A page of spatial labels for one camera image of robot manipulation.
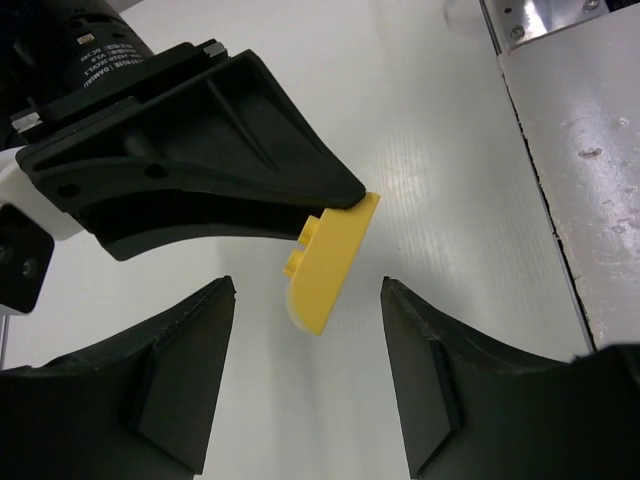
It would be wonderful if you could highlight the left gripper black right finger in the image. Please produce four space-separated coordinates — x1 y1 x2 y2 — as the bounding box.
381 277 639 479

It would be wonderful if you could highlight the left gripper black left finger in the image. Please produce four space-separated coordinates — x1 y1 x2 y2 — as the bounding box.
1 276 235 479

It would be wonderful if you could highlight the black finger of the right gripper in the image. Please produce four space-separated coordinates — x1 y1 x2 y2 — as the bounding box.
74 190 320 261

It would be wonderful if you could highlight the short yellow lego brick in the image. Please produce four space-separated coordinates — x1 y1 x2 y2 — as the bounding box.
283 192 380 336

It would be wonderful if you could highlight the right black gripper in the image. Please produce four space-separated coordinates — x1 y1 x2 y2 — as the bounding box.
1 1 365 210

